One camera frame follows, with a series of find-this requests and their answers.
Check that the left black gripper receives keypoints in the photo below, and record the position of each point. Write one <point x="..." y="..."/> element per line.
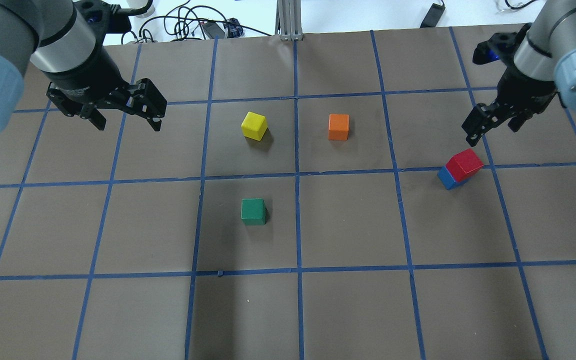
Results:
<point x="89" y="75"/>

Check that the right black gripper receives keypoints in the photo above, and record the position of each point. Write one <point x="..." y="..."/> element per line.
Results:
<point x="525" y="92"/>

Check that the red wooden block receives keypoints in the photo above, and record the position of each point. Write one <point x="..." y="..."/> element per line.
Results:
<point x="464" y="165"/>

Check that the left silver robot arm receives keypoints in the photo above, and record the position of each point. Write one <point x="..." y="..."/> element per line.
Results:
<point x="64" y="40"/>

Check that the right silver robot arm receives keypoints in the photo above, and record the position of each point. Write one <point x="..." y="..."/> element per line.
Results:
<point x="540" y="65"/>

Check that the blue wooden block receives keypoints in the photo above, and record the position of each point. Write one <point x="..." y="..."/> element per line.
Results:
<point x="448" y="180"/>

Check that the yellow wooden block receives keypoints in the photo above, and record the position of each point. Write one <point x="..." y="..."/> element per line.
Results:
<point x="254" y="126"/>

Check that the orange wooden block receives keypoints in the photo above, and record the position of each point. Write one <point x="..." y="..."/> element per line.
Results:
<point x="338" y="128"/>

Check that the green wooden block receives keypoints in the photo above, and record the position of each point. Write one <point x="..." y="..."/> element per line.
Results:
<point x="253" y="211"/>

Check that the black power adapter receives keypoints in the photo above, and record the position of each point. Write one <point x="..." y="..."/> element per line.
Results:
<point x="212" y="30"/>

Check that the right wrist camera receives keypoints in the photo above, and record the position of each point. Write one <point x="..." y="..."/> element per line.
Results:
<point x="501" y="46"/>

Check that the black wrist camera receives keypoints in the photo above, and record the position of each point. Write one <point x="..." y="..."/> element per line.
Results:
<point x="104" y="18"/>

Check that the aluminium frame post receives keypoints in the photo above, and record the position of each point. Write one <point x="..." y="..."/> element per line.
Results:
<point x="288" y="23"/>

